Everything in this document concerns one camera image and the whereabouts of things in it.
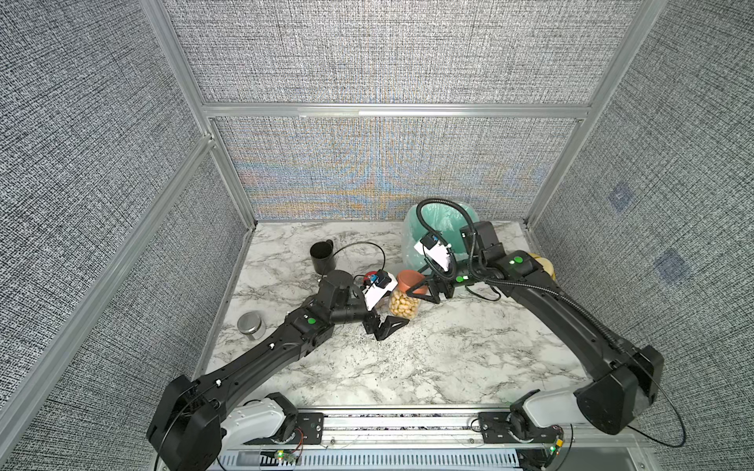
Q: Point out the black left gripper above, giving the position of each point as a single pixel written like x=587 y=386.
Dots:
x=385 y=328

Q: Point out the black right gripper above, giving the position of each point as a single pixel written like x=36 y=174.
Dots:
x=440 y=284

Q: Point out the orange lid peanut jar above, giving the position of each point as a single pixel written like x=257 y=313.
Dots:
x=401 y=304

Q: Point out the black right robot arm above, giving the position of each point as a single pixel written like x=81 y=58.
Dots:
x=623 y=380

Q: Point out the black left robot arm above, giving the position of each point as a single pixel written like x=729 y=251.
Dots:
x=187 y=430

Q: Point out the red lid peanut jar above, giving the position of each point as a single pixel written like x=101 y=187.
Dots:
x=369 y=278

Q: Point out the green trash bin with liner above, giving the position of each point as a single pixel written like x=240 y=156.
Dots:
x=442 y=218

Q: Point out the black mug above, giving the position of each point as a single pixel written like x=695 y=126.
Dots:
x=322 y=257

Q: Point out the yellow bamboo steamer basket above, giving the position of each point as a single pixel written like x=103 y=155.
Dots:
x=546 y=264

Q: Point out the small silver lid jar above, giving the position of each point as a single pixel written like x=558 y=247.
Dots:
x=252 y=325

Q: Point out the aluminium front rail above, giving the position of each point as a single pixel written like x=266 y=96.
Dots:
x=415 y=438

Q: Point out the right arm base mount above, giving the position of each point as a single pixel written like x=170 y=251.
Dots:
x=502 y=427

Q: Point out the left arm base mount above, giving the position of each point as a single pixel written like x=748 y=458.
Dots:
x=307 y=429

